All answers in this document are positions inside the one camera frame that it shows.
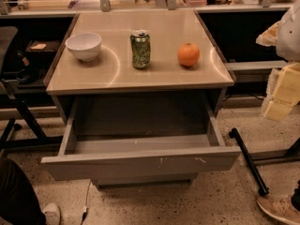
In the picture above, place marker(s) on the grey drawer cabinet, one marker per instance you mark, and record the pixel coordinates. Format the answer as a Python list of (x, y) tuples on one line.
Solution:
[(139, 93)]

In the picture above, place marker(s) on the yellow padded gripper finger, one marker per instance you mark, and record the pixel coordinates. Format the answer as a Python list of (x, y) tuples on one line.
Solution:
[(282, 92)]

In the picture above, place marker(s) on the grey drawer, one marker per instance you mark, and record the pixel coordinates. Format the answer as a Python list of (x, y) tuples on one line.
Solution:
[(130, 135), (143, 180)]

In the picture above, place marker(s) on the orange fruit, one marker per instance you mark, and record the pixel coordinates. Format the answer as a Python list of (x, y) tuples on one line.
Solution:
[(188, 54)]

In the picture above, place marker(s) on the black office chair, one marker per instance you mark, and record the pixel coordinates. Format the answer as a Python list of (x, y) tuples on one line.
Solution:
[(7, 34)]

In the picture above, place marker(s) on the black metal stand leg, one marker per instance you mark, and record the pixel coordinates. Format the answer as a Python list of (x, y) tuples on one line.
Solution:
[(262, 188)]

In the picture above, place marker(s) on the green soda can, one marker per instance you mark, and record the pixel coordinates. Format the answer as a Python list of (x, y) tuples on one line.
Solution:
[(141, 48)]

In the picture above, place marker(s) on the grey top drawer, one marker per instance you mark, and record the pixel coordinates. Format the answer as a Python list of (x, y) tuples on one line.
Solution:
[(130, 135)]

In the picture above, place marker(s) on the white shoe left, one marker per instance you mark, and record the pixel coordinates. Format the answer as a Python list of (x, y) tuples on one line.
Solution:
[(52, 214)]

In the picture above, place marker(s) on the tan sneaker right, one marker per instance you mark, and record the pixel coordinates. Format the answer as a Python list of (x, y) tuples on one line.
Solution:
[(281, 210)]

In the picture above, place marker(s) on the dark trouser leg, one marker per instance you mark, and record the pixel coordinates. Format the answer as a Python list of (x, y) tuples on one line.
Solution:
[(18, 201)]

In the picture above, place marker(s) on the white ceramic bowl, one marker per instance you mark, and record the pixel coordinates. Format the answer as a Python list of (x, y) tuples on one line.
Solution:
[(84, 46)]

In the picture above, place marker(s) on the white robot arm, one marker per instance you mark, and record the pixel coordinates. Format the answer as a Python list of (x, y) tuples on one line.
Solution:
[(284, 35)]

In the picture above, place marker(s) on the grey bottom drawer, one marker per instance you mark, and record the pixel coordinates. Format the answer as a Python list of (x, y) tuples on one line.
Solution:
[(143, 180)]

